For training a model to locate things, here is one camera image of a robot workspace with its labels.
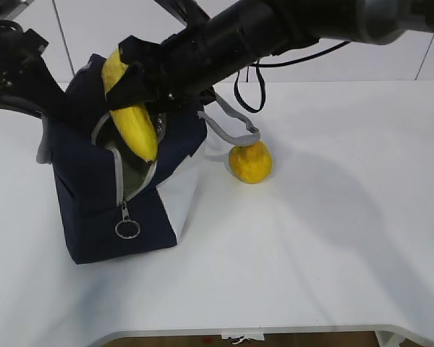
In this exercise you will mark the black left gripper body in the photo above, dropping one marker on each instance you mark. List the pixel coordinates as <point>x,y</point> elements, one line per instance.
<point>18,49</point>

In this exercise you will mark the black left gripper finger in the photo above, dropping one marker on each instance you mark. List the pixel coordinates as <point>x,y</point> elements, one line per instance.
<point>20,105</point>
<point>50,94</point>

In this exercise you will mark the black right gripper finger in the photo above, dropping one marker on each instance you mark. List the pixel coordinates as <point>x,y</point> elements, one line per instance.
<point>140,54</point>
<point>131,85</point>

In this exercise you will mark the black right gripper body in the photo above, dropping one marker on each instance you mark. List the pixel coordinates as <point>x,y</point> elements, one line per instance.
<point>210,49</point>

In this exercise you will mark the yellow banana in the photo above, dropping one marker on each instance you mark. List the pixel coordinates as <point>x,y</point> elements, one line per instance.
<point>133,122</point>

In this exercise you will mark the yellow pear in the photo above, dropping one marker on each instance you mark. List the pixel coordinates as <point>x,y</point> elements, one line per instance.
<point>251,164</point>

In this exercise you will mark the navy and white lunch bag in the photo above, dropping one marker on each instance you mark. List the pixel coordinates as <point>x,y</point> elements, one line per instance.
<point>113,203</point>

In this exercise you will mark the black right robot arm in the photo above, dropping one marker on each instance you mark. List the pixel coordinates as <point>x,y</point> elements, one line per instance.
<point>301,24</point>

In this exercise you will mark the white tape under table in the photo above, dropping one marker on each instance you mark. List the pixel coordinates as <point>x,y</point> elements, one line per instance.
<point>237,336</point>

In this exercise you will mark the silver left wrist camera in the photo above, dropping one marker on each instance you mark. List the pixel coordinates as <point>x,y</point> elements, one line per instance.
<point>10,9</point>

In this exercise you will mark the white table leg frame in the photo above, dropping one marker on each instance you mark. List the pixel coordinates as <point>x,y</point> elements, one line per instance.
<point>389,339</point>

